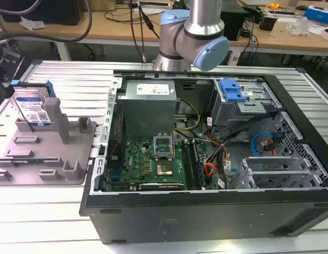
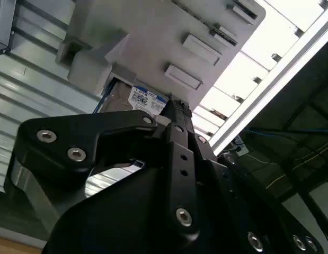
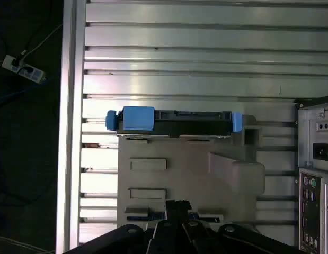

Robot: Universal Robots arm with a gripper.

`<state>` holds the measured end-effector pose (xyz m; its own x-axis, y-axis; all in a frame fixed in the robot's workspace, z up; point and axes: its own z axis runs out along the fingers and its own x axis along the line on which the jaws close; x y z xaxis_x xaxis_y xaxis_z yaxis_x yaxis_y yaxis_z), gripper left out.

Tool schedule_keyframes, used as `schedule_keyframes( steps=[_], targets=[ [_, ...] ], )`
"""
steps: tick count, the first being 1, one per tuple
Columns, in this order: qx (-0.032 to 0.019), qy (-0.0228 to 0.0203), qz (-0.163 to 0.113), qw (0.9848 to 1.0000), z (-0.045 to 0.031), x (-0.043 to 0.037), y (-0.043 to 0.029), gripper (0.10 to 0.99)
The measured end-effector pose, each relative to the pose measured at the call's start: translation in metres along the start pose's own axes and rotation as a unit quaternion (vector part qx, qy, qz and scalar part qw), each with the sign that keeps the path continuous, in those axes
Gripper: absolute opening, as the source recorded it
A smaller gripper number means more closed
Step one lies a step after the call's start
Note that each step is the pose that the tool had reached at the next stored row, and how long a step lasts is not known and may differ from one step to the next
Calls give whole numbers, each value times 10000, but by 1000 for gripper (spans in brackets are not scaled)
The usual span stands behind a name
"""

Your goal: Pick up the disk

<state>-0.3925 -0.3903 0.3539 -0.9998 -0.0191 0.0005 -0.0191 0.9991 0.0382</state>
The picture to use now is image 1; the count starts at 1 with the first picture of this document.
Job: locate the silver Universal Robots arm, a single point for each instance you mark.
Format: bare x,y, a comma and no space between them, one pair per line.
195,31

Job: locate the perforated silver disk bay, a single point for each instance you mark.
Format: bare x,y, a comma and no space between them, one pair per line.
280,164

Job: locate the hard disk in blue carrier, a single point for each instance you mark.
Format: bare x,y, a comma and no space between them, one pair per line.
31,105

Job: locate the CPU socket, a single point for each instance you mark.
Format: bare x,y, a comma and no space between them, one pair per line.
163,146

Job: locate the grey power supply unit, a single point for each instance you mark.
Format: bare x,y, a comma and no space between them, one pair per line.
147,105

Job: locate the green motherboard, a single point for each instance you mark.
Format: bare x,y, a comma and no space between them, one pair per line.
153,164

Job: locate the gold chipset heatsink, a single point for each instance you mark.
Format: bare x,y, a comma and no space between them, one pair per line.
165,170

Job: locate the RAM slot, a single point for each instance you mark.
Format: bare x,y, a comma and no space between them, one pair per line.
191,164

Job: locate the blue drive bay latch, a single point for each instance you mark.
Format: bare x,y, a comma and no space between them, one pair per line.
231,91

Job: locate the silver optical drive cage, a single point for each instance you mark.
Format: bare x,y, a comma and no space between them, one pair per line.
240,105

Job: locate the black open PC case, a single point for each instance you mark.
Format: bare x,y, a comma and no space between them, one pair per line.
195,211

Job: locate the wooden desk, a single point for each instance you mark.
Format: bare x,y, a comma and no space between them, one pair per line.
121,23

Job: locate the grey parts rack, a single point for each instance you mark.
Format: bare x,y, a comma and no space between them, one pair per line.
47,156

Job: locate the black box on desk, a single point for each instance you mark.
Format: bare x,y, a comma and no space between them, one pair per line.
47,10

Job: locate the blue cardboard box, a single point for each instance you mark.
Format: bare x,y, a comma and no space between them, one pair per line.
318,14

